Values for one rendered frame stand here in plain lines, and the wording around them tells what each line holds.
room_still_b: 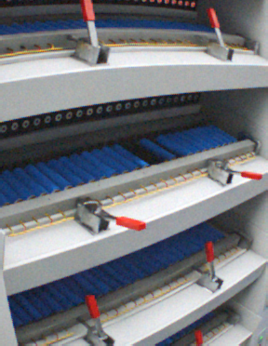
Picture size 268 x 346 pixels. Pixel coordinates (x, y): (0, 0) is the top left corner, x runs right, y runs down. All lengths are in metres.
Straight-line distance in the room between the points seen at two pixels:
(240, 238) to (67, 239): 0.50
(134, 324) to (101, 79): 0.38
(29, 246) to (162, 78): 0.27
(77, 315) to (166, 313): 0.16
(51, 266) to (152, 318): 0.26
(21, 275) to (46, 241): 0.06
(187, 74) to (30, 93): 0.26
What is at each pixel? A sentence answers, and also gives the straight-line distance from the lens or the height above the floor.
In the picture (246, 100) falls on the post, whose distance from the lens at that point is 1.01.
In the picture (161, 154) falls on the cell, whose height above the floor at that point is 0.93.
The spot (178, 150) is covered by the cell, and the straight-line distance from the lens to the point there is 0.86.
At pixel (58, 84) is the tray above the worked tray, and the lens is 0.56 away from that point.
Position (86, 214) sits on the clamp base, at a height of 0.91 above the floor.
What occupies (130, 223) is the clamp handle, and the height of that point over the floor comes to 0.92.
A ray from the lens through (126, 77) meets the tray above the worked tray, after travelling 0.63.
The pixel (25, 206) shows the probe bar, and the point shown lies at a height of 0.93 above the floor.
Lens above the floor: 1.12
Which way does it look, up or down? 14 degrees down
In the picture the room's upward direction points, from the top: straight up
